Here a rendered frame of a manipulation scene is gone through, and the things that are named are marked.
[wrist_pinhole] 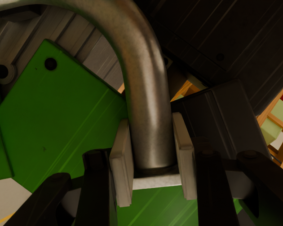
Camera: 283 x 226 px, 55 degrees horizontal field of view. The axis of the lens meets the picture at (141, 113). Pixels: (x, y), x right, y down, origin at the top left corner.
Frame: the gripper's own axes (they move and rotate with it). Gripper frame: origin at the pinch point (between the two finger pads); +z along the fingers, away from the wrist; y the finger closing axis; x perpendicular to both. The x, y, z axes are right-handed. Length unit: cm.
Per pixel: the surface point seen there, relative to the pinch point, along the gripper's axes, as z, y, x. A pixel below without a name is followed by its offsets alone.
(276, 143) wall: 780, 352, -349
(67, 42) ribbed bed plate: 7.6, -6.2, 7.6
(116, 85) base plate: 72, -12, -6
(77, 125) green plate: 4.7, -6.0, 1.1
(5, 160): 4.4, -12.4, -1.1
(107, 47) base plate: 53, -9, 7
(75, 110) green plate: 4.9, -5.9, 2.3
